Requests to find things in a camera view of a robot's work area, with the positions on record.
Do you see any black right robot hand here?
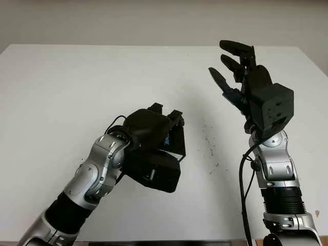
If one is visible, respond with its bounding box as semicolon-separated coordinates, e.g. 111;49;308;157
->
208;39;273;134

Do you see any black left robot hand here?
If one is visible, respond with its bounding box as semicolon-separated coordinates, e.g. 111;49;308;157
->
122;102;186;154

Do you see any black RealSense box lid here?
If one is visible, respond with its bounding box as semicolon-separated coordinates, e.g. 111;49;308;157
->
162;125;186;162

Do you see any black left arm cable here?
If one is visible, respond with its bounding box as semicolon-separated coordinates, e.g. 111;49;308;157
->
106;115;128;137

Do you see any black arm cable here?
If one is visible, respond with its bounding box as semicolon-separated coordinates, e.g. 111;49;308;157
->
238;143;265;246
106;115;128;137

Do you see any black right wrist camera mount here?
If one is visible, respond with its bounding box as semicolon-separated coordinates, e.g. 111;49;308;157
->
250;83;295;141

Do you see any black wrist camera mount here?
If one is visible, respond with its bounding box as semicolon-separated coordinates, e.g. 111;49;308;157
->
122;148;181;194
250;83;295;141

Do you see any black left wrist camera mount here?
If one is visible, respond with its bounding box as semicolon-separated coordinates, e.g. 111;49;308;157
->
122;148;181;194

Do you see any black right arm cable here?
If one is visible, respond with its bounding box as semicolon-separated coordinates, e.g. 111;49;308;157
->
238;143;265;246

